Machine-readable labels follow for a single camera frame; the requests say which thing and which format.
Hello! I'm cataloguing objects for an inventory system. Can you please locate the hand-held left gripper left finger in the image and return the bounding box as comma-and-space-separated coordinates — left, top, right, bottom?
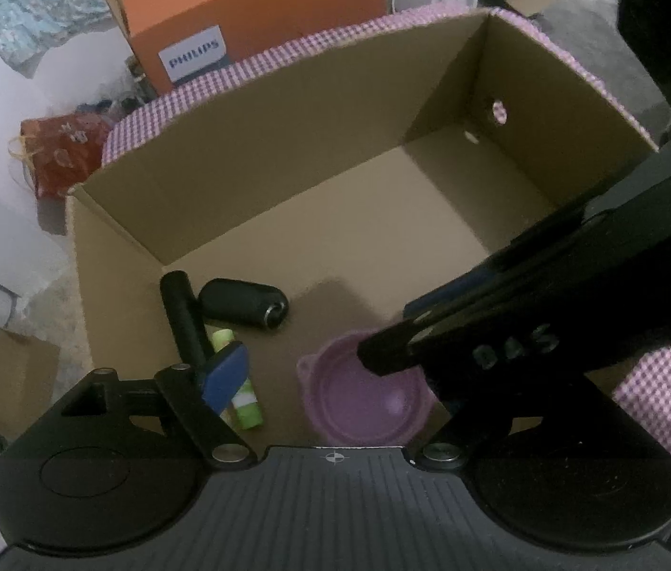
11, 342, 257, 471

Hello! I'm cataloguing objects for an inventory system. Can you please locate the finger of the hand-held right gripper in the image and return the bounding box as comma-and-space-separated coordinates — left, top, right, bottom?
403, 265, 511, 322
358, 309, 491, 377

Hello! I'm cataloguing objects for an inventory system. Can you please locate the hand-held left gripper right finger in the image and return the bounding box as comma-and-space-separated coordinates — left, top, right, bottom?
414, 372, 660, 471

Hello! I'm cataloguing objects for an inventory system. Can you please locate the green lip balm tube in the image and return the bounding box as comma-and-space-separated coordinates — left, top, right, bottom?
210, 327, 265, 431

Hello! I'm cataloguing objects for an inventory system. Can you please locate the purple plastic lid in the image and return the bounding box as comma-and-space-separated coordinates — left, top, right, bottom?
296, 333, 434, 447

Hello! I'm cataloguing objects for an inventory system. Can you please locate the black lipstick tube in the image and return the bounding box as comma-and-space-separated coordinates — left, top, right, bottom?
160, 272, 211, 387

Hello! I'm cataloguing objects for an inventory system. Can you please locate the black oval case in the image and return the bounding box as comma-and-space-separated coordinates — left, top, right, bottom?
198, 278, 289, 331

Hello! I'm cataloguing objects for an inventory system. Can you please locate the brown cardboard box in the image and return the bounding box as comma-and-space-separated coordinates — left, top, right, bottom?
65, 7, 660, 447

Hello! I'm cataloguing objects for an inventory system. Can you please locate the purple checked tablecloth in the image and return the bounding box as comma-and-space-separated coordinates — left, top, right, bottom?
100, 3, 671, 468

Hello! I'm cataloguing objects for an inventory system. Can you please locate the small cardboard box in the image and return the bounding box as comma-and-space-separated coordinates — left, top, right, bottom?
0, 327, 63, 441

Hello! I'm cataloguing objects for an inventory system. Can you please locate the red patterned bag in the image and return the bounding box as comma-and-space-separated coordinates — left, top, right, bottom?
8, 114, 113, 200

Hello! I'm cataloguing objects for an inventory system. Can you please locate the orange product box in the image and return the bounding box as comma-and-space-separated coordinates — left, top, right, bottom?
121, 0, 387, 96

